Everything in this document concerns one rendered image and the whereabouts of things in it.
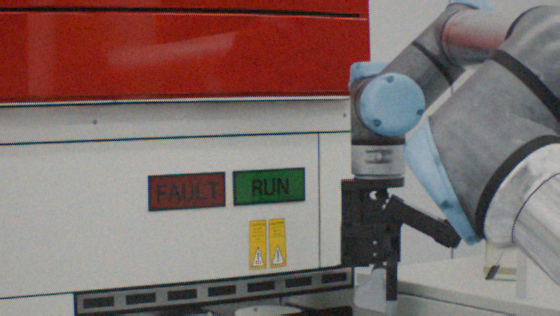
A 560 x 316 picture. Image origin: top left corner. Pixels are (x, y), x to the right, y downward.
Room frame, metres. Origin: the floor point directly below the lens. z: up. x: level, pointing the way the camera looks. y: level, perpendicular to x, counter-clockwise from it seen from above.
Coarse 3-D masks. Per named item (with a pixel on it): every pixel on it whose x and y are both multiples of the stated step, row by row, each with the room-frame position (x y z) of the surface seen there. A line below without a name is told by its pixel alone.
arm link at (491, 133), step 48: (480, 96) 1.02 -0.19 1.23; (528, 96) 1.00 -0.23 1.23; (432, 144) 1.02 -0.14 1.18; (480, 144) 1.00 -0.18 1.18; (528, 144) 0.98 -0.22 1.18; (432, 192) 1.00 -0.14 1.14; (480, 192) 0.98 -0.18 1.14; (528, 192) 0.96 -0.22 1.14; (480, 240) 1.03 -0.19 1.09; (528, 240) 0.96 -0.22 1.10
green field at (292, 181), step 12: (240, 180) 1.59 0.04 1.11; (252, 180) 1.60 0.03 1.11; (264, 180) 1.61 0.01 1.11; (276, 180) 1.62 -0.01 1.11; (288, 180) 1.63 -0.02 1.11; (300, 180) 1.64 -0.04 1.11; (240, 192) 1.59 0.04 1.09; (252, 192) 1.60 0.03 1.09; (264, 192) 1.61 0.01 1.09; (276, 192) 1.62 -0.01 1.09; (288, 192) 1.63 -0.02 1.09; (300, 192) 1.64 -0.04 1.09
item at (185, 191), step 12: (156, 180) 1.52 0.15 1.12; (168, 180) 1.53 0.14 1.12; (180, 180) 1.54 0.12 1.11; (192, 180) 1.55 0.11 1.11; (204, 180) 1.56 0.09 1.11; (216, 180) 1.57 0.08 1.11; (156, 192) 1.52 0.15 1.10; (168, 192) 1.53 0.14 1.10; (180, 192) 1.54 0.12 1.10; (192, 192) 1.55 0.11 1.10; (204, 192) 1.56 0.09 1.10; (216, 192) 1.57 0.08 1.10; (156, 204) 1.52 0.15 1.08; (168, 204) 1.53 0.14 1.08; (180, 204) 1.54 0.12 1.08; (192, 204) 1.55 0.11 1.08; (204, 204) 1.56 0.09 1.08
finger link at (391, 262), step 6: (396, 240) 1.52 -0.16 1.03; (396, 246) 1.52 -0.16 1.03; (396, 252) 1.50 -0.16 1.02; (390, 258) 1.50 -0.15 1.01; (396, 258) 1.50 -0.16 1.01; (390, 264) 1.50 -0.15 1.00; (396, 264) 1.50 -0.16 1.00; (390, 270) 1.50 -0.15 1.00; (396, 270) 1.50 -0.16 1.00; (390, 276) 1.51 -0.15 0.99; (396, 276) 1.50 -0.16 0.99; (390, 282) 1.50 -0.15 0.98; (396, 282) 1.50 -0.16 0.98; (390, 288) 1.51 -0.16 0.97; (396, 288) 1.51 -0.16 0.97; (390, 294) 1.51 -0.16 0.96; (396, 294) 1.51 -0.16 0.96
